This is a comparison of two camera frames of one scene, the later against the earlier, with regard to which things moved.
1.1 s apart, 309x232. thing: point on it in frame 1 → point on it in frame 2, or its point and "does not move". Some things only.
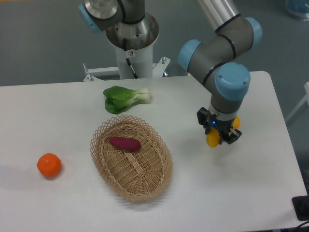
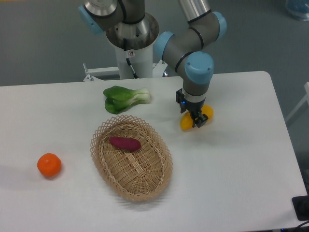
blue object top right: (300, 8) does not move
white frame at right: (306, 98) does not move
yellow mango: (213, 137) → (187, 122)
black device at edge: (301, 207) does not move
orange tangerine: (49, 165) does not move
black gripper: (206, 119) → (194, 108)
